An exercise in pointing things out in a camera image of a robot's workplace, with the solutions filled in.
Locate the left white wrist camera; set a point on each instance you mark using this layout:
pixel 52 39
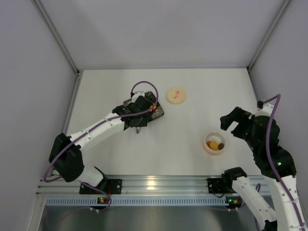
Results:
pixel 137 94

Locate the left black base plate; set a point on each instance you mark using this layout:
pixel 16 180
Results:
pixel 110 186

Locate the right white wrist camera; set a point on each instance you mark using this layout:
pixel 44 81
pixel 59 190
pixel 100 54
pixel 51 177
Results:
pixel 264 109

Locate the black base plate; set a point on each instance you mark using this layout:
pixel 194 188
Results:
pixel 110 186
pixel 216 186

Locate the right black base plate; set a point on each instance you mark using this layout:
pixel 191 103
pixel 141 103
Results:
pixel 216 186

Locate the round yellow cracker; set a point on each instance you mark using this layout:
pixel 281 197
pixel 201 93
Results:
pixel 213 145

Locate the black patterned square plate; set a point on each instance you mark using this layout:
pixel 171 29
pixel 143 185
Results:
pixel 159 112

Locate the aluminium mounting rail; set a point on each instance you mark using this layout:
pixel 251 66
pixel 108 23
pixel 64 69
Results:
pixel 137 186

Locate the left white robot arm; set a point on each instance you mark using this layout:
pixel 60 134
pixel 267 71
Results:
pixel 68 151

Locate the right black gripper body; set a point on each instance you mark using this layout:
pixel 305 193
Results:
pixel 239 121

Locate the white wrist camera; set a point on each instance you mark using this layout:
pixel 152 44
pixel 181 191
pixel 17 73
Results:
pixel 264 109
pixel 137 94

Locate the brown oval chocolate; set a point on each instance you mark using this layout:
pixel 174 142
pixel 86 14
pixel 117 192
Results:
pixel 220 146

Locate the white round lunch bowl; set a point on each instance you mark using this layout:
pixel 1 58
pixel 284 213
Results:
pixel 214 136

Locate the cream round lid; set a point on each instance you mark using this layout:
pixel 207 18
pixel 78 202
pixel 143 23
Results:
pixel 176 95

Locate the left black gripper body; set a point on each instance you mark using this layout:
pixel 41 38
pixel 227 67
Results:
pixel 149 106

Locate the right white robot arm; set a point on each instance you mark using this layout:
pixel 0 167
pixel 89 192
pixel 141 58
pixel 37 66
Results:
pixel 278 170

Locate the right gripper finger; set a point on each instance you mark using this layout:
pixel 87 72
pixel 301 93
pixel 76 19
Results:
pixel 241 131
pixel 236 115

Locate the slotted grey cable duct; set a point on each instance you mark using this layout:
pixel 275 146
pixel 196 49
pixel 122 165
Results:
pixel 142 201

